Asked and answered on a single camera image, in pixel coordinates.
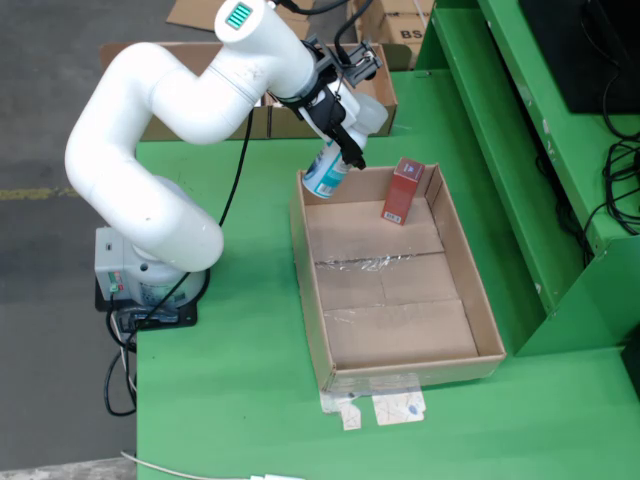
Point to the white adapter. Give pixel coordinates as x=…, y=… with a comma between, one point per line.
x=275, y=477

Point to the black monitor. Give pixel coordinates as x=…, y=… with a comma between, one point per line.
x=575, y=50

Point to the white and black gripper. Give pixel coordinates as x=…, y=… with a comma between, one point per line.
x=330, y=110

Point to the shallow cardboard tray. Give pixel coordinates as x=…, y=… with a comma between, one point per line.
x=400, y=340

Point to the red carton box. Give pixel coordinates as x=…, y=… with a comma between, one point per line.
x=402, y=192

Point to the grey robot controller box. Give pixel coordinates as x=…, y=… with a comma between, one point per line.
x=110, y=260

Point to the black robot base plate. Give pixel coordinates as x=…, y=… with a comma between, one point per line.
x=170, y=322

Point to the cardboard box printed BS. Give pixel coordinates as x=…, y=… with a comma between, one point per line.
x=402, y=32

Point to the small cardboard tab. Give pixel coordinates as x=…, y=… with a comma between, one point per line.
x=350, y=417

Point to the white bottle with teal label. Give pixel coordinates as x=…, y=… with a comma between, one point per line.
x=325, y=175

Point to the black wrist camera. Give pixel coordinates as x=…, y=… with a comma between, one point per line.
x=364, y=62

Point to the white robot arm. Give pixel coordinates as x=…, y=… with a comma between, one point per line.
x=125, y=175

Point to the green metal cabinet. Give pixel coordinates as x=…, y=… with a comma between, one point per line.
x=500, y=150

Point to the cardboard tab with blue logo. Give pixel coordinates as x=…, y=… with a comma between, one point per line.
x=397, y=407

